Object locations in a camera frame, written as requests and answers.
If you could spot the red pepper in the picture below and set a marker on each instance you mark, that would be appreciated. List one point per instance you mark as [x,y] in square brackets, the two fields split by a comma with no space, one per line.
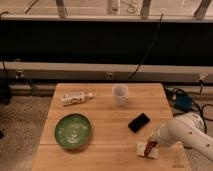
[150,145]

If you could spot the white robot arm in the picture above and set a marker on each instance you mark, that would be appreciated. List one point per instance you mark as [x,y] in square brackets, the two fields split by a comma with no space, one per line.
[188,129]

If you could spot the white sponge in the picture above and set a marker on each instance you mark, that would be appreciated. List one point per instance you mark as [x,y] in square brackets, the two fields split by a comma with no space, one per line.
[140,150]

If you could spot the translucent plastic cup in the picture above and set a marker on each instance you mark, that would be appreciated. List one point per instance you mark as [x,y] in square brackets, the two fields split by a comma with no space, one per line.
[120,93]

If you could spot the white plastic bottle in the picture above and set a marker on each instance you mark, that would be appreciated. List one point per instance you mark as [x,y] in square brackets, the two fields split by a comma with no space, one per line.
[75,97]

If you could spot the black rectangular block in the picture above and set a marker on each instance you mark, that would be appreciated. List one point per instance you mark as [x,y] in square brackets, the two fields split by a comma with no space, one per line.
[138,122]

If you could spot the green ceramic plate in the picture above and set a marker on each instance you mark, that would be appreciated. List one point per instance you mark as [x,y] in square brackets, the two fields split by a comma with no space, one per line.
[72,131]

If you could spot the blue box on floor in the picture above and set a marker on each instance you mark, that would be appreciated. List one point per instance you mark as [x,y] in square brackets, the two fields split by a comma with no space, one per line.
[182,102]

